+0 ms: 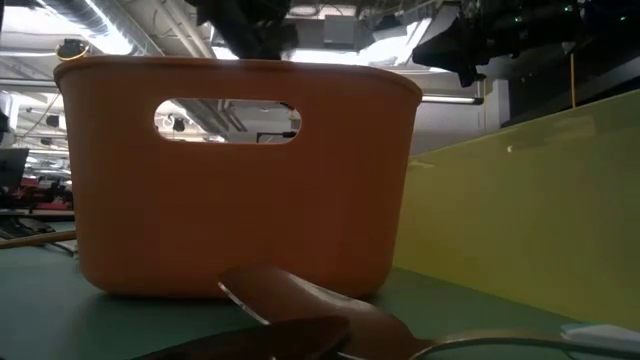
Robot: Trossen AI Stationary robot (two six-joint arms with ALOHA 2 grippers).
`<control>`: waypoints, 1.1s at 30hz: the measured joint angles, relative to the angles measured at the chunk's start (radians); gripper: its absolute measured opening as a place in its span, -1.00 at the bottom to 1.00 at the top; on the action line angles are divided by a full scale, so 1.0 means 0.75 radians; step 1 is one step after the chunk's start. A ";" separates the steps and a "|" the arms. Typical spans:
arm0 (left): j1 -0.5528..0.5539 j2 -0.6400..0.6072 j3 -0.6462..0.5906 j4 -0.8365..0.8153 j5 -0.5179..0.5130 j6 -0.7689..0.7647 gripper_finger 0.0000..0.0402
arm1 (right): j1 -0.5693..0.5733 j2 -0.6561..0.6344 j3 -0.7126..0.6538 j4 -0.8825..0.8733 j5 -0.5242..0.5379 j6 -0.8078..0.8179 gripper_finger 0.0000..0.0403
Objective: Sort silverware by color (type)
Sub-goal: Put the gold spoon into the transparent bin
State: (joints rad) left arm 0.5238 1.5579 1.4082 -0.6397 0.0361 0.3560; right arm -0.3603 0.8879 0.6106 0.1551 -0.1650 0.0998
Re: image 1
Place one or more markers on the orange plastic bin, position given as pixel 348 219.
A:
pixel 240 210

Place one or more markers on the yellow plastic bin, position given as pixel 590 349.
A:
pixel 525 215

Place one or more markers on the red background equipment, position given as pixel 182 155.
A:
pixel 47 195

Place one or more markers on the dark monitor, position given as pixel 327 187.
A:
pixel 12 167

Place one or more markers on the silver ceiling duct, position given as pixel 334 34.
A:
pixel 100 20

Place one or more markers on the green table mat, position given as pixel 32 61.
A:
pixel 50 310

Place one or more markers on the grey ceiling vent box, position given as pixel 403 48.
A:
pixel 340 31

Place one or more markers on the gold spoon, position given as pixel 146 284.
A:
pixel 35 240

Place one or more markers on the black table frame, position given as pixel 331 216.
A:
pixel 575 85

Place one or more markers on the ceiling light tube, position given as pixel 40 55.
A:
pixel 450 99

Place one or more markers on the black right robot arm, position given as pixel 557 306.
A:
pixel 550 20

